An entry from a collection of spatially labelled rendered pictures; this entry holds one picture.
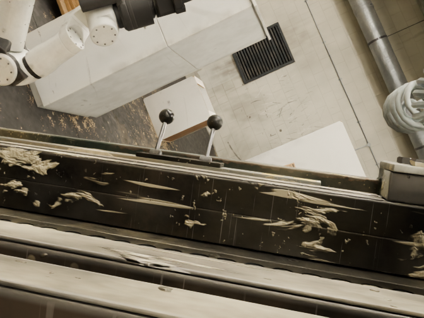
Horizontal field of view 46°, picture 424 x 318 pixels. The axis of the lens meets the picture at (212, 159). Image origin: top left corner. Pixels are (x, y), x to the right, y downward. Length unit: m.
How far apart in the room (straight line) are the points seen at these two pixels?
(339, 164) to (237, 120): 4.79
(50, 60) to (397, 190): 0.95
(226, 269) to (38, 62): 1.15
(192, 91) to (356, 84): 3.91
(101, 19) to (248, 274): 1.07
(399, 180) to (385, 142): 8.69
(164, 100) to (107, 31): 5.08
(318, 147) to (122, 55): 2.09
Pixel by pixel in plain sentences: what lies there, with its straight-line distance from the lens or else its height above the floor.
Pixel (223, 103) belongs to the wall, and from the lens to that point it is 9.38.
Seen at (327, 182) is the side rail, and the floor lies 1.73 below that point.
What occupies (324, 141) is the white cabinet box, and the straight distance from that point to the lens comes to 4.73.
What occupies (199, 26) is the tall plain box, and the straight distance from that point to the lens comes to 3.48.
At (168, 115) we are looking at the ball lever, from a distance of 1.18.
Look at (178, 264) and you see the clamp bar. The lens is 0.16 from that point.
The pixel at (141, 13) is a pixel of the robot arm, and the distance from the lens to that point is 1.21.
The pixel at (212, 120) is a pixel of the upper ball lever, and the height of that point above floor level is 1.55.
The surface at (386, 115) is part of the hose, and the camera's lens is 0.70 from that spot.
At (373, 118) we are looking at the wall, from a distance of 9.20.
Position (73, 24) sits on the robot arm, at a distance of 1.28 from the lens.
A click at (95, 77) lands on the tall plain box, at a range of 3.66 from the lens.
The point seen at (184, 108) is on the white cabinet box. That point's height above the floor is 0.45.
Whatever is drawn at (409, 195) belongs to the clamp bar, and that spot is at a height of 1.80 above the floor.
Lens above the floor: 1.74
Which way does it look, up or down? 11 degrees down
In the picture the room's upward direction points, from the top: 67 degrees clockwise
